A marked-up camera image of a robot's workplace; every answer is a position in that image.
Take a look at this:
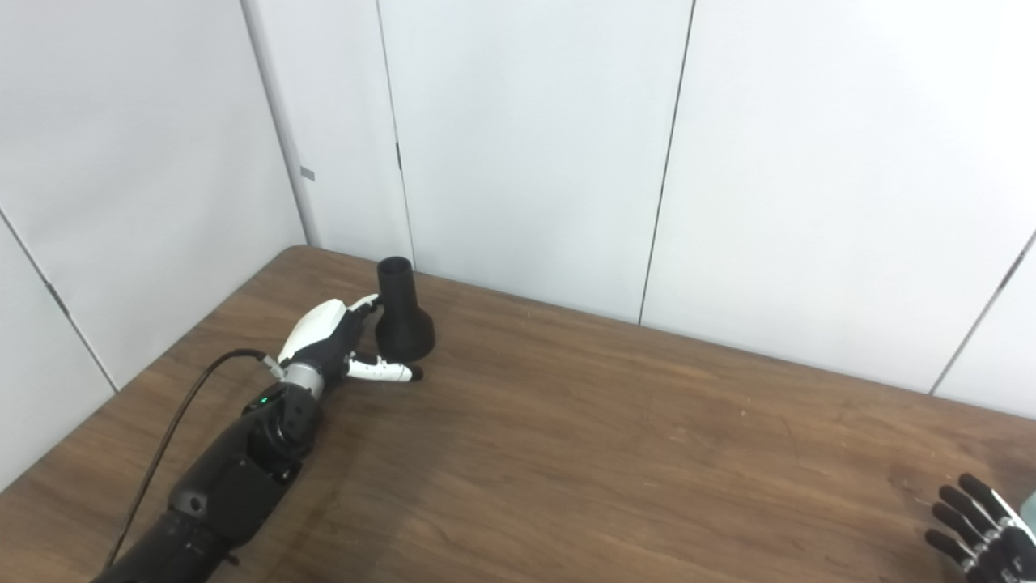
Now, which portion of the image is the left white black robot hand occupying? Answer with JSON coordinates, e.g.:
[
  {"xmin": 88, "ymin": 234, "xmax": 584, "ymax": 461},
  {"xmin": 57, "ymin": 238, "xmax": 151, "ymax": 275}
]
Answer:
[{"xmin": 277, "ymin": 293, "xmax": 424, "ymax": 402}]

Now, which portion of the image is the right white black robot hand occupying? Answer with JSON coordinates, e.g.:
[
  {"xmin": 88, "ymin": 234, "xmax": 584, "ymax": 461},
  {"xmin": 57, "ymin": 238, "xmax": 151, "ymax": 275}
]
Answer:
[{"xmin": 925, "ymin": 474, "xmax": 1036, "ymax": 583}]

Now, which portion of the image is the black cup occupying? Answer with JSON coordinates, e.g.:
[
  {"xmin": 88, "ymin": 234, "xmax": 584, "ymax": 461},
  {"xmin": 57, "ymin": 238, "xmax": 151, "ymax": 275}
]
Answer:
[{"xmin": 375, "ymin": 256, "xmax": 436, "ymax": 363}]

